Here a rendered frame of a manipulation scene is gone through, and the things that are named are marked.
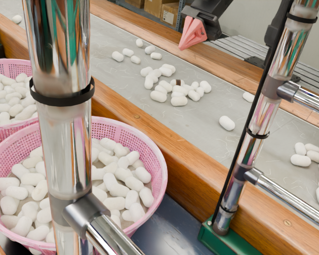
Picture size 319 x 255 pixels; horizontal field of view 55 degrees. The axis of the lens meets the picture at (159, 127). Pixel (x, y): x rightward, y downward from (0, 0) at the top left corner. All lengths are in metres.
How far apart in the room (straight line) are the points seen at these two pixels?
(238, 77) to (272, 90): 0.51
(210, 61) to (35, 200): 0.59
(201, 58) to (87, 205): 0.77
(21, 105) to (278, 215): 0.51
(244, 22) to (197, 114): 2.54
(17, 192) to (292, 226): 0.39
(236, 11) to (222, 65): 2.37
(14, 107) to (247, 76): 0.55
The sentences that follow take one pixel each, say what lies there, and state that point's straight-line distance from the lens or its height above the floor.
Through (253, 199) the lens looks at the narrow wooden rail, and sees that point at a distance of 0.48.
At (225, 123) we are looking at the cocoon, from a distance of 0.64.
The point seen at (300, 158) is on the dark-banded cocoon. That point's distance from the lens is 0.61.
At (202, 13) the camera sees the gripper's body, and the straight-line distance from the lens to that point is 0.80.
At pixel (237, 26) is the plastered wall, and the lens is 3.23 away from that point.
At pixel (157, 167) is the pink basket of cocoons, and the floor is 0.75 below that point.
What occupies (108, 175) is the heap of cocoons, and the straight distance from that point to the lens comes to 0.49.
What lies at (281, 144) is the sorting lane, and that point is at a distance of 0.66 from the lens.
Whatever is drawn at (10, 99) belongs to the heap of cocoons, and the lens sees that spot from 0.69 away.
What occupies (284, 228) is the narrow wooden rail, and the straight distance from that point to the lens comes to 0.47.
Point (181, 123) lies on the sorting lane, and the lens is 0.63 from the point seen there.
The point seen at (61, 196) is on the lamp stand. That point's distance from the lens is 0.16.
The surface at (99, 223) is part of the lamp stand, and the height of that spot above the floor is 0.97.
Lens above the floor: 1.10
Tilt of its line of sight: 36 degrees down
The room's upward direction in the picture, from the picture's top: 8 degrees clockwise
